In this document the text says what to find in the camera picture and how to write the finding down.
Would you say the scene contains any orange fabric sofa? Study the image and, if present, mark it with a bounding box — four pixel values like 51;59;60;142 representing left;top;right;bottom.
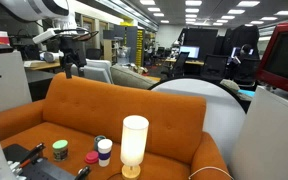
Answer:
0;73;230;180

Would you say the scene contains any blue grey mug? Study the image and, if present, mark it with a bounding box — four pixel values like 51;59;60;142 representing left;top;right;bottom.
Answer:
93;135;106;151

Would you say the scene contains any white and purple cup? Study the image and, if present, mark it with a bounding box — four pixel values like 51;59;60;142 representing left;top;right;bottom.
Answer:
98;139;113;167

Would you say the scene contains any red framed monitor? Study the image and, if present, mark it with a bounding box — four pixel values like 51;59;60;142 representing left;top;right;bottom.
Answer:
256;22;288;92

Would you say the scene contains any grey sofa back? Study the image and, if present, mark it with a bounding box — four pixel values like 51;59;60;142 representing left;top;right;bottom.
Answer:
110;65;156;89

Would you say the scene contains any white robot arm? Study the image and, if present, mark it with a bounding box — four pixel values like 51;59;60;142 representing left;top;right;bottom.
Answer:
0;0;89;78

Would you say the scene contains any white cable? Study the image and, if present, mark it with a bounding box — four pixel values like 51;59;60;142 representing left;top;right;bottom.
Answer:
187;166;235;180

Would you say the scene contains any lit computer monitor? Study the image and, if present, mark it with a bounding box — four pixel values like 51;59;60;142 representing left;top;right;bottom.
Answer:
180;46;200;59

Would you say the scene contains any green lidded jar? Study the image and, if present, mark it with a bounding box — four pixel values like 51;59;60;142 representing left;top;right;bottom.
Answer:
52;140;68;161

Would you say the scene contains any white board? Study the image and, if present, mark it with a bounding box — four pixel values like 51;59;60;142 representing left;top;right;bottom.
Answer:
229;87;288;180
0;51;32;112

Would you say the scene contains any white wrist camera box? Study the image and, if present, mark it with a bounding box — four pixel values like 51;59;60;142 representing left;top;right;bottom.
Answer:
33;28;60;44

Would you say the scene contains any white table lamp wooden base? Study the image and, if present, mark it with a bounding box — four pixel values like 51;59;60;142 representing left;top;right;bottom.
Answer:
120;115;149;180

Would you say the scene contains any black office chair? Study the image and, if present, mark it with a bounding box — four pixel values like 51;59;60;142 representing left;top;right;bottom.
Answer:
162;52;189;78

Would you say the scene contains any white board left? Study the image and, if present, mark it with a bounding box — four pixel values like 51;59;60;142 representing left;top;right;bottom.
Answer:
0;51;32;112

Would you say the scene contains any pink round cup lid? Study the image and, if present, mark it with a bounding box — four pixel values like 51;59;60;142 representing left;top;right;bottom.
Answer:
84;151;99;164

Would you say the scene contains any seated person in black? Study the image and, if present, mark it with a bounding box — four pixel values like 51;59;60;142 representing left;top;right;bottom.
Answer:
227;44;252;80

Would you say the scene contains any white board right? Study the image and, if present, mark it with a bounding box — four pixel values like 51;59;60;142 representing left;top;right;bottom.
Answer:
229;87;288;180

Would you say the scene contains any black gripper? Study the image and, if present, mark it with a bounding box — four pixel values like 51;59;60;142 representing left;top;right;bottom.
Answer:
59;36;86;79

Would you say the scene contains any white round panel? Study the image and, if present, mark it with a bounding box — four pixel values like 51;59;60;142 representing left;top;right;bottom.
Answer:
150;78;246;164

